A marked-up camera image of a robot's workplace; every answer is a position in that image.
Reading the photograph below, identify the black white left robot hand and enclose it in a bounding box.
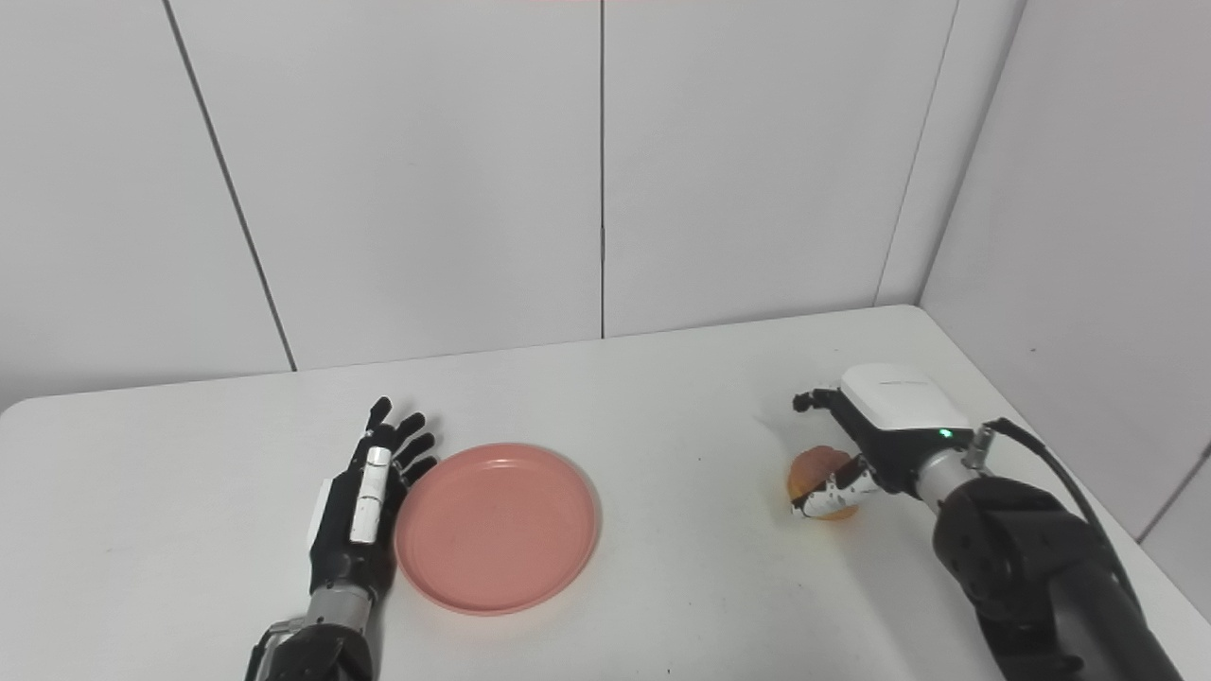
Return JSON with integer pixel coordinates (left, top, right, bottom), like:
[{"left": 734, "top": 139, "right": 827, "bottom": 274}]
[{"left": 305, "top": 396, "right": 439, "bottom": 599}]

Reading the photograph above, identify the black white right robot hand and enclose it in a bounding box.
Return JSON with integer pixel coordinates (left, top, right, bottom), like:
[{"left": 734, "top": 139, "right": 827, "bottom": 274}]
[{"left": 791, "top": 363, "right": 975, "bottom": 521}]

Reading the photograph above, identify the golden cream puff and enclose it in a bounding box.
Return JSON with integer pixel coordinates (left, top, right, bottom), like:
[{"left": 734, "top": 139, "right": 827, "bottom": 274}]
[{"left": 786, "top": 445, "right": 862, "bottom": 521}]

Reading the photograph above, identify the pink round plate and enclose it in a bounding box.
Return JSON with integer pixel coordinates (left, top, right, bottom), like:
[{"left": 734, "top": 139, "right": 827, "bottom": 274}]
[{"left": 395, "top": 443, "right": 599, "bottom": 617}]

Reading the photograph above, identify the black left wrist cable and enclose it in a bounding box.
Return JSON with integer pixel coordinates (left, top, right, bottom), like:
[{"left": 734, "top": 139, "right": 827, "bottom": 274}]
[{"left": 244, "top": 620, "right": 304, "bottom": 681}]

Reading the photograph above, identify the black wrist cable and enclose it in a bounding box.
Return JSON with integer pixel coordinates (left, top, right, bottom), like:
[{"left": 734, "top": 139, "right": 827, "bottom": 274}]
[
  {"left": 965, "top": 417, "right": 1146, "bottom": 606},
  {"left": 244, "top": 620, "right": 304, "bottom": 681}
]

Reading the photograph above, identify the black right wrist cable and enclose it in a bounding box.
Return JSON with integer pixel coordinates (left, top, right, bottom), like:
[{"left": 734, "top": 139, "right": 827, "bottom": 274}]
[{"left": 965, "top": 417, "right": 1146, "bottom": 606}]

